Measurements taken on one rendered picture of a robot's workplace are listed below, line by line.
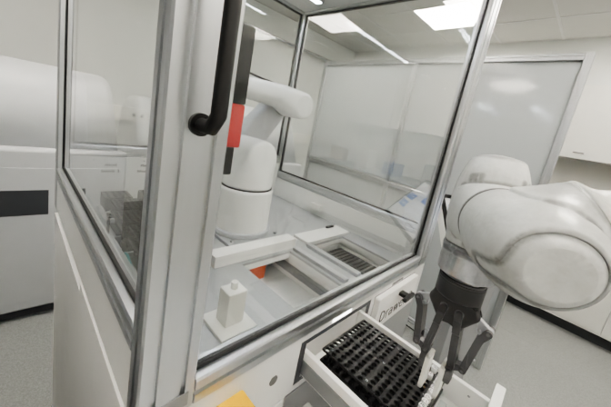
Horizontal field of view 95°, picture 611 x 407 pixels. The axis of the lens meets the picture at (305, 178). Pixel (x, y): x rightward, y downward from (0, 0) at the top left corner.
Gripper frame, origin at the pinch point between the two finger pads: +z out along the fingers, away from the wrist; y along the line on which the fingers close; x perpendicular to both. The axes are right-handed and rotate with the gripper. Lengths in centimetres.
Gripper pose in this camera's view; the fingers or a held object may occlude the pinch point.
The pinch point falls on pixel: (433, 372)
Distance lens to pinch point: 68.5
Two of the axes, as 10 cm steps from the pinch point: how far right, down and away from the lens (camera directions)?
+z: -1.8, 9.7, 1.9
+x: -6.9, 0.1, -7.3
